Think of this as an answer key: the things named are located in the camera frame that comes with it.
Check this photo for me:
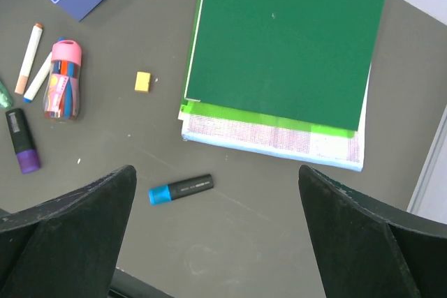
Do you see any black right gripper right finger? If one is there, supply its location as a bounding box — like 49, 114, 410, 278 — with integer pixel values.
298, 165, 446, 297

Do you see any white marker orange cap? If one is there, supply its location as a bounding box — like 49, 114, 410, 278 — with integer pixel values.
15, 23, 43, 95

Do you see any white marker blue cap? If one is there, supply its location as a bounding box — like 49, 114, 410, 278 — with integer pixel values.
23, 52, 52, 103

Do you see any purple cap black highlighter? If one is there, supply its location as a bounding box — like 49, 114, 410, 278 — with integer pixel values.
6, 108, 41, 174

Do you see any yellow eraser block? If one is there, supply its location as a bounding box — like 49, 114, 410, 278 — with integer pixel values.
134, 71, 151, 93

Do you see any green glitter glue tube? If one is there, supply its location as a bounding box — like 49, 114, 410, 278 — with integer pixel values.
0, 81, 13, 110

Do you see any blue cap black highlighter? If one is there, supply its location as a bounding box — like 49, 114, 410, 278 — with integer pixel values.
148, 174, 214, 205

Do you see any pink lid pen jar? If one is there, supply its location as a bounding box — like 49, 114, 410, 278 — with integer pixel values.
43, 39, 82, 121

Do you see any light green plastic folder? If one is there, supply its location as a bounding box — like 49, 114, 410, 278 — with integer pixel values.
185, 0, 366, 132

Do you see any green ring binder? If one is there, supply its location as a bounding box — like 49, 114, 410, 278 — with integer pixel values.
184, 0, 385, 131

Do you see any white checked notebook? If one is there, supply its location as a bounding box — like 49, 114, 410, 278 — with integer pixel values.
177, 67, 371, 173

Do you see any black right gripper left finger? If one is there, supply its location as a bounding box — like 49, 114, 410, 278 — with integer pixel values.
1, 165, 137, 297

